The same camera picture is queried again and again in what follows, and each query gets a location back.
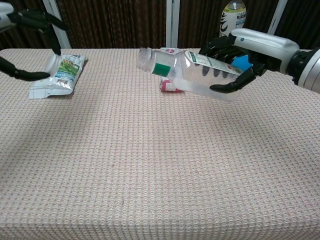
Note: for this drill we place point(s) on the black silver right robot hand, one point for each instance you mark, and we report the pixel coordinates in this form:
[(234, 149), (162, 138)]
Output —
[(265, 47)]

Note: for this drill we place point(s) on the pink woven tablecloth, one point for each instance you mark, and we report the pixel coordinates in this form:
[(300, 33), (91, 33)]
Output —
[(150, 162)]

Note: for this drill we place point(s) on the transparent plastic bottle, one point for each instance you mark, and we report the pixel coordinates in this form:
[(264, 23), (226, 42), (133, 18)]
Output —
[(185, 72)]

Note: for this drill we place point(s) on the dark brown partition panel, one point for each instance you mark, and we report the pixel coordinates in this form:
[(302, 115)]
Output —
[(30, 37), (305, 20), (112, 22), (200, 17)]

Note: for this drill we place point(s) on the tea drink bottle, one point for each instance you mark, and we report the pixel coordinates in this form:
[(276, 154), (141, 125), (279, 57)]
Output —
[(232, 20)]

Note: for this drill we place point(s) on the blue ball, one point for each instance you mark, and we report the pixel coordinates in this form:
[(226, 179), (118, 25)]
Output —
[(241, 62)]

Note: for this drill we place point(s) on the grey partition post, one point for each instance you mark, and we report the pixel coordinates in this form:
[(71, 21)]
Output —
[(173, 22), (278, 15), (62, 37)]

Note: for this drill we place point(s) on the white green snack bag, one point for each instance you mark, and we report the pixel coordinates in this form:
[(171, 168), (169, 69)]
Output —
[(65, 77)]

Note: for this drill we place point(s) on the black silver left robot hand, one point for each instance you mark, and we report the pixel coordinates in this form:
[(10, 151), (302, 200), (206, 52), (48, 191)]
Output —
[(32, 18)]

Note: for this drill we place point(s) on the white translucent bottle cap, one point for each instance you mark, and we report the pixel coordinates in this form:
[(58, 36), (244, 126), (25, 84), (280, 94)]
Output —
[(53, 65)]

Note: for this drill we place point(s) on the white red toothpaste box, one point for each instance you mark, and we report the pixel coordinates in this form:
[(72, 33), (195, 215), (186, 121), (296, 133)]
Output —
[(168, 87)]

